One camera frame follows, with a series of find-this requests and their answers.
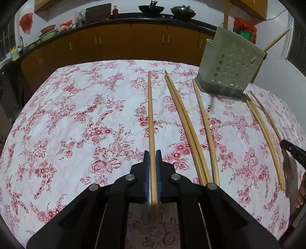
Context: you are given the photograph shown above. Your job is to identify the yellow detergent bottle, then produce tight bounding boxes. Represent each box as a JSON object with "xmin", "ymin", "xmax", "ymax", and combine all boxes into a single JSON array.
[{"xmin": 9, "ymin": 45, "xmax": 20, "ymax": 62}]

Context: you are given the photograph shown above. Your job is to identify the wooden kitchen cabinets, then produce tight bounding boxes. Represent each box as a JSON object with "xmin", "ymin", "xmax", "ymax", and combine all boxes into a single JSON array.
[
  {"xmin": 20, "ymin": 23, "xmax": 216, "ymax": 85},
  {"xmin": 34, "ymin": 0, "xmax": 58, "ymax": 14}
]

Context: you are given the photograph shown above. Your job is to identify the green basin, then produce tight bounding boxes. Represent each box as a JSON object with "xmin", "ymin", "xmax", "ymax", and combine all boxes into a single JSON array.
[{"xmin": 38, "ymin": 30, "xmax": 59, "ymax": 41}]

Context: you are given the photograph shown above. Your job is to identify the dark wooden cutting board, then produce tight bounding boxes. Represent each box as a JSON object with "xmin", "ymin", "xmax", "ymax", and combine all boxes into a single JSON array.
[{"xmin": 85, "ymin": 3, "xmax": 112, "ymax": 24}]

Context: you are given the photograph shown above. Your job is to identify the green perforated chopstick holder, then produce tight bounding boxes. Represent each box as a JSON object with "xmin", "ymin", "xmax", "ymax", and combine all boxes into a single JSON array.
[{"xmin": 195, "ymin": 26, "xmax": 267, "ymax": 99}]

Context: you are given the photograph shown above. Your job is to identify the red plastic bag over bottles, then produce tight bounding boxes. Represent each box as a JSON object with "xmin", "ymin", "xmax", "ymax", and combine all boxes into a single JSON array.
[{"xmin": 233, "ymin": 17, "xmax": 258, "ymax": 45}]

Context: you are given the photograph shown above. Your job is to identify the wooden upper corner cabinets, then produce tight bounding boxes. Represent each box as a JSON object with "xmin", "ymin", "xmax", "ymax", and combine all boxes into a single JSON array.
[{"xmin": 229, "ymin": 0, "xmax": 268, "ymax": 21}]

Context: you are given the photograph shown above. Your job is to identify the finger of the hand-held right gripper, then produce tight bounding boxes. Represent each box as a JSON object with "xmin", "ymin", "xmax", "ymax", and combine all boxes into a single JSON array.
[{"xmin": 280, "ymin": 139, "xmax": 306, "ymax": 169}]

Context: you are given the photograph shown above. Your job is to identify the black wok with lid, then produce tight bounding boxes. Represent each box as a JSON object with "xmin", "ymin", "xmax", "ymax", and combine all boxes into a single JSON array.
[{"xmin": 170, "ymin": 4, "xmax": 197, "ymax": 19}]

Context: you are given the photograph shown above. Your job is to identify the red plastic bag on wall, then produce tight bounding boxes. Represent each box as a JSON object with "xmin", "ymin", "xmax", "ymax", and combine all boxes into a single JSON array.
[{"xmin": 19, "ymin": 13, "xmax": 34, "ymax": 34}]

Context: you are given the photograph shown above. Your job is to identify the red basin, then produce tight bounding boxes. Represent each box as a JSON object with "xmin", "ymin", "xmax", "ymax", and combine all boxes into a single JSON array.
[{"xmin": 40, "ymin": 24, "xmax": 57, "ymax": 34}]

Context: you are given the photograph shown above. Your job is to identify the clear plastic bag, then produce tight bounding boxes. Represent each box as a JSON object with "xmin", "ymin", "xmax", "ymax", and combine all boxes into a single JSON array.
[{"xmin": 74, "ymin": 10, "xmax": 86, "ymax": 27}]

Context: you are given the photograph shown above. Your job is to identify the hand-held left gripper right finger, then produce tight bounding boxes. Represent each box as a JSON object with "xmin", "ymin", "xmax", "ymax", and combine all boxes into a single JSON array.
[{"xmin": 155, "ymin": 150, "xmax": 280, "ymax": 249}]

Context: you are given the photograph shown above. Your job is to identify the wooden lower kitchen cabinets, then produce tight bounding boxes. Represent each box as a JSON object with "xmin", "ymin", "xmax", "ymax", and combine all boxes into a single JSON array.
[{"xmin": 20, "ymin": 23, "xmax": 216, "ymax": 85}]

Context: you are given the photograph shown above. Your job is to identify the person's right hand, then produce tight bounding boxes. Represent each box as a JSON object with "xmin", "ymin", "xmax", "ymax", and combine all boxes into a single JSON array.
[{"xmin": 295, "ymin": 172, "xmax": 306, "ymax": 209}]

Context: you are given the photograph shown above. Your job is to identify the wooden upper kitchen cabinets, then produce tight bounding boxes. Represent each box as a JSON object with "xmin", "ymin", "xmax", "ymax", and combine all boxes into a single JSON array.
[{"xmin": 34, "ymin": 0, "xmax": 58, "ymax": 14}]

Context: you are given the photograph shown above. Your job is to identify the red and white plastic bag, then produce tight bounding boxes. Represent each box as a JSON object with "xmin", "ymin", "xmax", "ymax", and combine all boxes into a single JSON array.
[{"xmin": 58, "ymin": 20, "xmax": 77, "ymax": 33}]

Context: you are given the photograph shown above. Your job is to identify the black kitchen countertop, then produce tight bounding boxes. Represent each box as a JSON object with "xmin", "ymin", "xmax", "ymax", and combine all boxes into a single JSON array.
[{"xmin": 0, "ymin": 15, "xmax": 221, "ymax": 72}]

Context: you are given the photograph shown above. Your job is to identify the white wall cable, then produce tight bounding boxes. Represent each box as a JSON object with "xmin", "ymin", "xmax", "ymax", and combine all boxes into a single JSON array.
[{"xmin": 267, "ymin": 9, "xmax": 290, "ymax": 25}]

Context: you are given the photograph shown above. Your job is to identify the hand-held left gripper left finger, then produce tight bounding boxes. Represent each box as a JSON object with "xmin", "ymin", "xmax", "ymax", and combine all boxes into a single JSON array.
[{"xmin": 26, "ymin": 150, "xmax": 151, "ymax": 249}]

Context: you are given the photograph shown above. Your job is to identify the barred window with white frame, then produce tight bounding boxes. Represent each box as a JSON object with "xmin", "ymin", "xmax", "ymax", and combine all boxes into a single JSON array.
[{"xmin": 285, "ymin": 16, "xmax": 306, "ymax": 80}]

